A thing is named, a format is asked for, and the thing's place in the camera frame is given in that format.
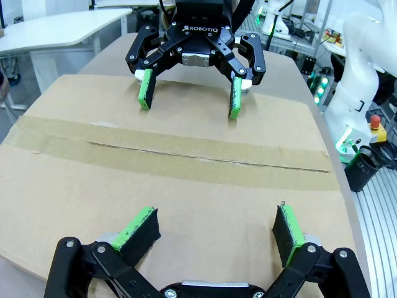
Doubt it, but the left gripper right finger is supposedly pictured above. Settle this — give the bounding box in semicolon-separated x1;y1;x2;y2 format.
263;203;372;298

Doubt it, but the brown packing tape strip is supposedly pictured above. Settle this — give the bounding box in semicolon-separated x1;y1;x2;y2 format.
1;114;341;192

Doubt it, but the green status light device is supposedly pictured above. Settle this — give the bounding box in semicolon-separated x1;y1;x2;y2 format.
309;71;330;106

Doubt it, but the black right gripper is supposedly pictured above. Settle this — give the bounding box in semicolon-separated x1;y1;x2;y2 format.
125;0;267;120

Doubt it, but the black corrugated cable hose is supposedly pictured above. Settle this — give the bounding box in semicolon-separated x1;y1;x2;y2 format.
231;0;256;32

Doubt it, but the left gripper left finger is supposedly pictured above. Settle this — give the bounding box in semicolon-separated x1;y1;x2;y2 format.
43;206;163;298

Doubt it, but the large brown cardboard box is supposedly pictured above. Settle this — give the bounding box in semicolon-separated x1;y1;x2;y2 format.
0;74;357;298

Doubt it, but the white curved desk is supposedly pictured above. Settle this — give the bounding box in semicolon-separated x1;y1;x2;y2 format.
0;7;133;110

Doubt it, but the red emergency stop button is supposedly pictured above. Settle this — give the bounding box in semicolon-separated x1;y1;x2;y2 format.
368;114;387;144

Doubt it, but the aluminium profile base frame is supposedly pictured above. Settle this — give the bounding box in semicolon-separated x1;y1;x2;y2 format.
352;167;397;298

